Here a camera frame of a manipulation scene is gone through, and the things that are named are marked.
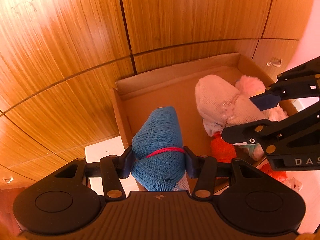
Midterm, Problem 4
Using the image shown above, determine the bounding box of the cardboard box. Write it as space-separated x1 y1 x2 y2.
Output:
111 52 299 193

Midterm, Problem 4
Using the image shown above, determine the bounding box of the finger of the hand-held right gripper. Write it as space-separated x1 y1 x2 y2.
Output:
221 110 320 156
249 56 320 112

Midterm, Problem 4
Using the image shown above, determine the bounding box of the orange sock bundle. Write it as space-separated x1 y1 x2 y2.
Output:
210 133 237 166

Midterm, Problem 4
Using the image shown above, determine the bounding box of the wooden wardrobe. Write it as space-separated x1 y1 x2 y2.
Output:
0 0 316 189

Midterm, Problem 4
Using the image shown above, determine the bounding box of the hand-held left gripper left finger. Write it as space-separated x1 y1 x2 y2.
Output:
54 145 134 202

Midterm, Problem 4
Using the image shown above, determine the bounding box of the white sock with teal trim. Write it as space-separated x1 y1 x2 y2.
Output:
239 142 266 161

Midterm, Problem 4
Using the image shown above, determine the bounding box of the beige knit sock bundle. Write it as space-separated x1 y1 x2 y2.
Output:
195 74 267 128

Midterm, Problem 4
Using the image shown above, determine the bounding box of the blue knit sock bundle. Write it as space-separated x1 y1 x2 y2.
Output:
131 106 187 192

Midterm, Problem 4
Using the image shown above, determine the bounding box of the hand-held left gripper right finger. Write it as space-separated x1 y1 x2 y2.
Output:
184 146 267 198

